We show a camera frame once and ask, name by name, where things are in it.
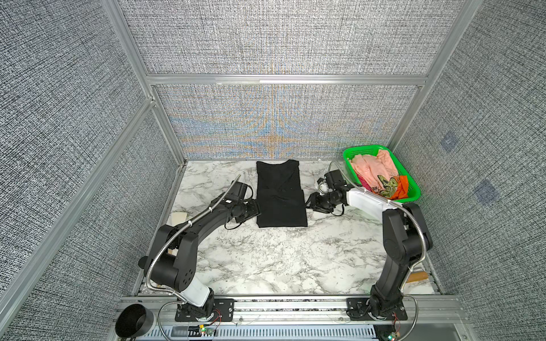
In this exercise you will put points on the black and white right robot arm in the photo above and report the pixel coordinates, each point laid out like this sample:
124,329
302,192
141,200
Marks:
405,236

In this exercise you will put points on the white spatula wooden handle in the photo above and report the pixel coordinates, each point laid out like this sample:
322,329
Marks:
174,219

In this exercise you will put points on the aluminium frame of enclosure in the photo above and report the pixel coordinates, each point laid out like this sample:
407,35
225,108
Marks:
24,282

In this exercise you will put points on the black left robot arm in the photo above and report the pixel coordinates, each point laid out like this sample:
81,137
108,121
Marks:
170,266

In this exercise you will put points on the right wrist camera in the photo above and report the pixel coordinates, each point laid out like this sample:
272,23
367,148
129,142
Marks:
322,186

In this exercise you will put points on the black t-shirt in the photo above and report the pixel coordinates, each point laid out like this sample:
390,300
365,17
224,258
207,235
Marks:
280,196

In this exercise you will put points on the small jar black lid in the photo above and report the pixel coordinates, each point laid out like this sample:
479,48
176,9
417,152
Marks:
143,263

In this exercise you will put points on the orange graphic t-shirt in basket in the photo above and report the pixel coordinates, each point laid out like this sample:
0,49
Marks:
394,188

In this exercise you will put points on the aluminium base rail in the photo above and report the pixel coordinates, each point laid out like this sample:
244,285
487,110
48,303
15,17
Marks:
253,317

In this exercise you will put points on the magenta cloth in basket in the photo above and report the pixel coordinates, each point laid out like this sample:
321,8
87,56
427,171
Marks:
364,184

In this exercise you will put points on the pink t-shirt in basket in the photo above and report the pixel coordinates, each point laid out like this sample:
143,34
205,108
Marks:
370,167

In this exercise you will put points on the wooden roller far right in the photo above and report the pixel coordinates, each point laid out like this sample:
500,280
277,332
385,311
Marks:
418,276

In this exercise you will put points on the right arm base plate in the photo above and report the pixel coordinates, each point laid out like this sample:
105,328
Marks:
372,309

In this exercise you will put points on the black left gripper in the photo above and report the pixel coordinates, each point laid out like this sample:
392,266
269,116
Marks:
252,208

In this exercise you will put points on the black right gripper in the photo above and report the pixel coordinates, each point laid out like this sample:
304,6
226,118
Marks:
313,202

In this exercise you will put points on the black cup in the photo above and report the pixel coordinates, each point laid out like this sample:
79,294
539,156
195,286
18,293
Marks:
134,321

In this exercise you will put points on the green plastic basket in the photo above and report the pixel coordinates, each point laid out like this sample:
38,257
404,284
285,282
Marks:
348,154

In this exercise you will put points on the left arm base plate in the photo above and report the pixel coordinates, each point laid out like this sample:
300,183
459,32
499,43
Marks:
213,310

